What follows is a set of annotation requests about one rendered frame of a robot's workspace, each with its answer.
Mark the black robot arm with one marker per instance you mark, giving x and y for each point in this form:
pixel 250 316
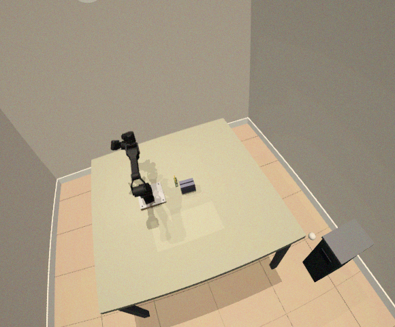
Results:
pixel 144 190

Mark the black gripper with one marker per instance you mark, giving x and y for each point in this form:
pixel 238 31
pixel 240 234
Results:
pixel 115 144

